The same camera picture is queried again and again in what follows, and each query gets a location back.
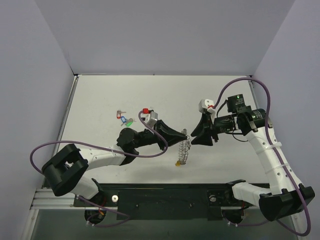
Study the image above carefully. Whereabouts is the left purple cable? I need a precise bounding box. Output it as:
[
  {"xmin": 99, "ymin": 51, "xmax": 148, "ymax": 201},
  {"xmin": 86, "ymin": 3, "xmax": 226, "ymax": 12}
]
[{"xmin": 29, "ymin": 111, "xmax": 169, "ymax": 228}]

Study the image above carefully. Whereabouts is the green key tag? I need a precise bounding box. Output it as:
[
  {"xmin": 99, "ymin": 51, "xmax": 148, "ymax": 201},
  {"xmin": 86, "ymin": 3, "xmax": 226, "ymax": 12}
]
[{"xmin": 125, "ymin": 118, "xmax": 136, "ymax": 127}]

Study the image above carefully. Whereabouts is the purple cable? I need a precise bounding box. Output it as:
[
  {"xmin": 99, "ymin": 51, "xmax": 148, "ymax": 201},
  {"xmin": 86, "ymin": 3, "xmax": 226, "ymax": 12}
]
[
  {"xmin": 212, "ymin": 77, "xmax": 312, "ymax": 237},
  {"xmin": 29, "ymin": 111, "xmax": 169, "ymax": 228}
]

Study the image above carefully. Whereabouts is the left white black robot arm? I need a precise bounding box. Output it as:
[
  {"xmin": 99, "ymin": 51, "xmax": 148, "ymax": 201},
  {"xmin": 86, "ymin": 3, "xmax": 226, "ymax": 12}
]
[{"xmin": 41, "ymin": 120, "xmax": 188, "ymax": 206}]

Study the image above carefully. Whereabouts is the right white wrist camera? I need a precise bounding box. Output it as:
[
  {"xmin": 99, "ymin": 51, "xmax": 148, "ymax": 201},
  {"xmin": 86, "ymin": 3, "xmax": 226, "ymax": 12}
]
[{"xmin": 198, "ymin": 99, "xmax": 216, "ymax": 118}]

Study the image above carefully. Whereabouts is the blue key tag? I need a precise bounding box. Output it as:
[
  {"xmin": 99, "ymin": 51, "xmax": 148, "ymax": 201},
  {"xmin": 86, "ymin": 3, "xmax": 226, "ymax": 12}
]
[{"xmin": 120, "ymin": 116, "xmax": 128, "ymax": 126}]

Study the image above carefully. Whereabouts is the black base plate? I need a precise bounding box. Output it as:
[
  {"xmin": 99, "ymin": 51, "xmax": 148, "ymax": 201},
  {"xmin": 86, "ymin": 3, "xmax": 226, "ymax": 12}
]
[{"xmin": 69, "ymin": 182, "xmax": 253, "ymax": 221}]

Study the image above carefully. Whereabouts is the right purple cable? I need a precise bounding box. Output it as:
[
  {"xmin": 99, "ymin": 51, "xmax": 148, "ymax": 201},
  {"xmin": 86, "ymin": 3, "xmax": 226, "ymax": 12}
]
[{"xmin": 212, "ymin": 77, "xmax": 312, "ymax": 237}]

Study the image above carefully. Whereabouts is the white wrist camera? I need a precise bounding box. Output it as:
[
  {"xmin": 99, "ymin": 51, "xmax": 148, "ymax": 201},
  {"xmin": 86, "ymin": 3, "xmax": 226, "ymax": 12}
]
[
  {"xmin": 198, "ymin": 99, "xmax": 216, "ymax": 118},
  {"xmin": 142, "ymin": 108, "xmax": 159, "ymax": 128}
]

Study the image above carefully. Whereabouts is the red tag key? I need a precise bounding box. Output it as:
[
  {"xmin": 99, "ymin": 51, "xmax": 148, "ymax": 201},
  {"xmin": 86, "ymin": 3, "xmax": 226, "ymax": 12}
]
[{"xmin": 116, "ymin": 109, "xmax": 126, "ymax": 119}]

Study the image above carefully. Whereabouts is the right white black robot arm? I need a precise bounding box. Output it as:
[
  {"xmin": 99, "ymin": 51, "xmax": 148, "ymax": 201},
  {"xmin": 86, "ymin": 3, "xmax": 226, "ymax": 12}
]
[{"xmin": 191, "ymin": 94, "xmax": 315, "ymax": 222}]

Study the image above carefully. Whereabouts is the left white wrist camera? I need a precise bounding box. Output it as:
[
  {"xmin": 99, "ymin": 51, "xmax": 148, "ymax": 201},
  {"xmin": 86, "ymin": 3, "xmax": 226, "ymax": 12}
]
[{"xmin": 142, "ymin": 108, "xmax": 159, "ymax": 128}]

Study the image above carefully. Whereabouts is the white disc wire keyring holder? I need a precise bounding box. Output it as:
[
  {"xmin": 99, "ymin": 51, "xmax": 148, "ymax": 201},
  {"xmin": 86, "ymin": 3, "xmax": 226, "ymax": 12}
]
[{"xmin": 177, "ymin": 128, "xmax": 191, "ymax": 166}]

